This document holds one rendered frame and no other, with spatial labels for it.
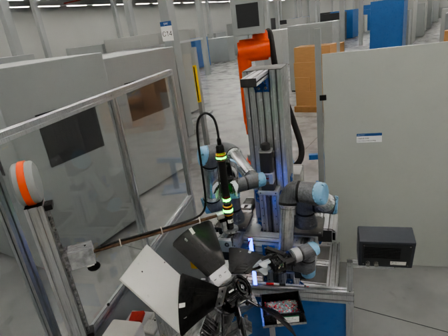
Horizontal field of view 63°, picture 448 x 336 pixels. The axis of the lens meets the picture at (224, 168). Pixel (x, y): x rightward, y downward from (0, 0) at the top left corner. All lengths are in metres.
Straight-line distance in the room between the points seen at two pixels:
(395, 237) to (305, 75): 7.88
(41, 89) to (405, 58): 3.28
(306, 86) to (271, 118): 7.29
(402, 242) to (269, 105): 1.09
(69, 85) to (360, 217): 3.22
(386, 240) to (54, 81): 3.38
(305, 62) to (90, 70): 6.29
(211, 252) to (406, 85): 2.17
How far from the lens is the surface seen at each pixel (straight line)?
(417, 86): 3.28
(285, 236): 1.99
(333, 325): 2.43
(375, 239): 2.00
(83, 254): 1.53
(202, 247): 1.73
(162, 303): 1.75
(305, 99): 9.74
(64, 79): 4.23
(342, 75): 3.19
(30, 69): 4.03
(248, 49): 5.46
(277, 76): 2.30
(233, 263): 1.91
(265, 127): 2.39
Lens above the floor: 2.31
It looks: 21 degrees down
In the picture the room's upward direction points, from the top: 7 degrees counter-clockwise
